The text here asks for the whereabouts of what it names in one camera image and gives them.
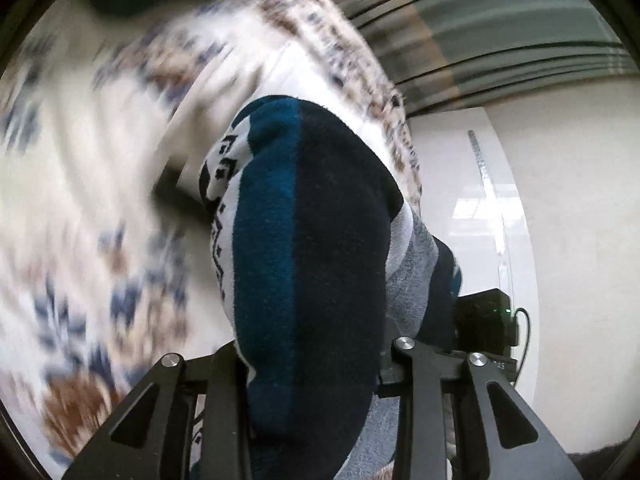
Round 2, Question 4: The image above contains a floral checked printed blanket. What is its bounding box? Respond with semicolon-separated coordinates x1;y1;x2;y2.
0;0;426;471

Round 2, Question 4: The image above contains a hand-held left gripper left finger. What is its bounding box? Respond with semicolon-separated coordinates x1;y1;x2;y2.
61;342;253;480

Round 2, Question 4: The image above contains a navy grey teal striped sweater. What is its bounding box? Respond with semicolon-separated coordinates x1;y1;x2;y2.
187;94;463;480

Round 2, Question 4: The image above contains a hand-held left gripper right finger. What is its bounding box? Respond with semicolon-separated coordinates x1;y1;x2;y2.
377;336;586;480

